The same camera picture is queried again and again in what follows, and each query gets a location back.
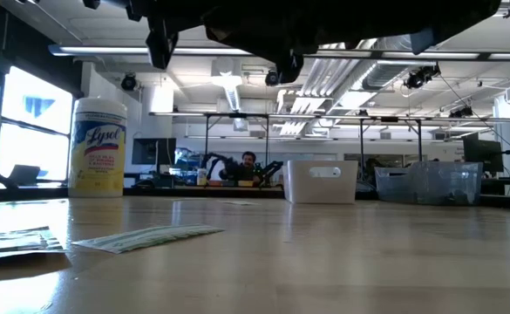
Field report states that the grey translucent plastic bin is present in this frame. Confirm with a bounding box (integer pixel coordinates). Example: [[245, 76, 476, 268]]
[[374, 160, 485, 207]]

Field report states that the black monitor on mount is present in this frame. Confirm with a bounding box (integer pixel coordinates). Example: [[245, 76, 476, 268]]
[[462, 132, 505, 174]]

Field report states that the black background monitor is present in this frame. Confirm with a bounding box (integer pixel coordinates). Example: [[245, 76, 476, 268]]
[[131, 137, 178, 167]]

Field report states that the white plastic bin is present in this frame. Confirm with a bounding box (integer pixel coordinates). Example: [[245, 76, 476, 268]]
[[282, 159, 360, 205]]

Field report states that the green-striped bandage wrapper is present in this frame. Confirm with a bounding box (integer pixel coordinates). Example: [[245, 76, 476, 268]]
[[0, 226, 67, 263], [71, 223, 226, 256]]

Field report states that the black track spotlight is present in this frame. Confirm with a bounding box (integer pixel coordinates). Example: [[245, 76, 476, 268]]
[[264, 69, 282, 87], [120, 72, 139, 92], [448, 106, 474, 119], [403, 63, 442, 91]]

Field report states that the black background workstation frame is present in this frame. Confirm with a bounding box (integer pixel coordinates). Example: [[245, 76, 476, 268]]
[[148, 111, 456, 189]]

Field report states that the person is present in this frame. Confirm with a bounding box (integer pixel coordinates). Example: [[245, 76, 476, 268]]
[[218, 150, 263, 184]]

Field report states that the open laptop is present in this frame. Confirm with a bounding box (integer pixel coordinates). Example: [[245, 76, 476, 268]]
[[8, 164, 43, 186]]

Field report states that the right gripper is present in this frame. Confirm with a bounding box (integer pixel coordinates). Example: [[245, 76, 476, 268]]
[[201, 0, 412, 85]]

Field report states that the overhead light bar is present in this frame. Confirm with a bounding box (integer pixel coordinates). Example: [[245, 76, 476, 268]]
[[47, 43, 510, 62]]

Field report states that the yellow Lysol wipes canister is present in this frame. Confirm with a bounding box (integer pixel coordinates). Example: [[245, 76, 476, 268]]
[[67, 96, 129, 199]]

